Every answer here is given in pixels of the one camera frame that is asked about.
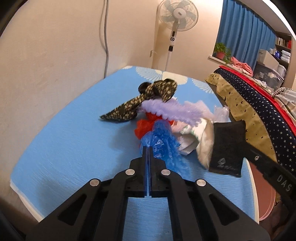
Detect blue plastic bag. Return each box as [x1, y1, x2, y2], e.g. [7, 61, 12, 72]
[140, 120, 192, 179]

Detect red plastic bag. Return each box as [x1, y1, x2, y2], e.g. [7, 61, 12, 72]
[134, 113, 174, 147]

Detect pink plastic trash bin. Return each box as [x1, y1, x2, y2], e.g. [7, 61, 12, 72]
[247, 161, 276, 223]

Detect navy star bedsheet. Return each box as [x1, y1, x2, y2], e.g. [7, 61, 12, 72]
[214, 68, 295, 174]

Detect red blanket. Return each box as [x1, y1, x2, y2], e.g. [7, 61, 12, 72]
[219, 65, 296, 135]

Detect black cloth pouch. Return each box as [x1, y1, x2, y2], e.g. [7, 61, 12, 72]
[209, 120, 246, 178]

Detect crumpled white paper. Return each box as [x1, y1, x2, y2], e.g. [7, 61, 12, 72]
[171, 118, 214, 170]

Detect blue patterned tablecloth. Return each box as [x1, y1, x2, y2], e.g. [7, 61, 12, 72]
[11, 66, 259, 240]

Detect striped grey quilt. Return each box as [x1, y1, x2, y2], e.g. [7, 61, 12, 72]
[273, 87, 295, 118]

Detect clear bubble wrap bag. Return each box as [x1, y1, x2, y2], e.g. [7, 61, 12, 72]
[213, 105, 230, 123]

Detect purple foam netting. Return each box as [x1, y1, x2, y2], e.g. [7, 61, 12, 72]
[138, 98, 214, 126]

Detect dark storage container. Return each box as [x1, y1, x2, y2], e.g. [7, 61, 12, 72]
[253, 62, 284, 92]

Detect pink folded clothes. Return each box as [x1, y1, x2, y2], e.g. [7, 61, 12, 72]
[230, 56, 253, 77]

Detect white cardboard box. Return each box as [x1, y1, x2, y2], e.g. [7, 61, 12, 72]
[257, 49, 279, 70]

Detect black floral scrunchie cloth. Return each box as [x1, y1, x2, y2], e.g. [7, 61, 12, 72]
[100, 78, 178, 121]

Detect wooden bookshelf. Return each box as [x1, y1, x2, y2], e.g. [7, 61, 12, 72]
[274, 32, 292, 70]

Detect potted green plant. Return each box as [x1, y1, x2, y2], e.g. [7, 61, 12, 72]
[214, 43, 231, 64]

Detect blue window curtain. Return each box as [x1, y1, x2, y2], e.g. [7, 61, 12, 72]
[216, 1, 276, 66]

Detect white standing fan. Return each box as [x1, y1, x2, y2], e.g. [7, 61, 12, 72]
[157, 0, 199, 71]

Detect grey wall cable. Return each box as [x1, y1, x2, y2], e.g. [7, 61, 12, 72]
[99, 0, 110, 79]

